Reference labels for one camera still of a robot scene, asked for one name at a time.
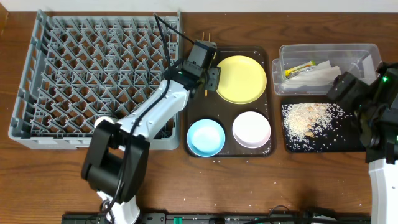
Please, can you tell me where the light blue bowl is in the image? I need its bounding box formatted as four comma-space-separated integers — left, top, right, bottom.
186, 119, 226, 157

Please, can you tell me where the pile of rice scraps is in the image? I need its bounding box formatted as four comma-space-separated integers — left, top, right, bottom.
282, 102, 354, 150

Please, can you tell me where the white pink bowl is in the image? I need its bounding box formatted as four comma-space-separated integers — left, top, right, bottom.
232, 111, 271, 149

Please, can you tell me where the grey plastic dishwasher rack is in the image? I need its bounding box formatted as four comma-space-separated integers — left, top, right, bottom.
8, 11, 183, 149

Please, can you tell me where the yellow round plate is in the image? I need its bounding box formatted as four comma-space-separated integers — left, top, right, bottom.
216, 55, 267, 105

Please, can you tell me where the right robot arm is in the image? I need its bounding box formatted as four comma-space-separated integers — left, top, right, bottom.
326, 63, 397, 224

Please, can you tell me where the clear plastic waste bin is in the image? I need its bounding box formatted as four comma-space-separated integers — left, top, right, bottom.
272, 44, 381, 96

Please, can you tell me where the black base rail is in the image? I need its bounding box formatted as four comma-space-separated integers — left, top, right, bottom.
61, 207, 373, 224

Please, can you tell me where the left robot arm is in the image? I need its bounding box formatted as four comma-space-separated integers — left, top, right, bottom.
81, 40, 221, 223

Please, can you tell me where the white plastic cup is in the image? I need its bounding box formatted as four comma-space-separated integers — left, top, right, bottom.
93, 116, 119, 129

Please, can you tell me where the dark brown serving tray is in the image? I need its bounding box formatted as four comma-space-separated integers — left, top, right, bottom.
183, 46, 276, 157

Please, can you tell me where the black flat tray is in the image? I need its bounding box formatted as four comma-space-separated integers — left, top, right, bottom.
281, 95, 368, 153

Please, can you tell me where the green orange snack wrapper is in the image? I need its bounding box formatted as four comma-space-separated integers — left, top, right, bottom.
284, 60, 315, 77

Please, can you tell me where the white crumpled napkin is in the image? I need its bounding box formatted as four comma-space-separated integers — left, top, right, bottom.
281, 60, 342, 89

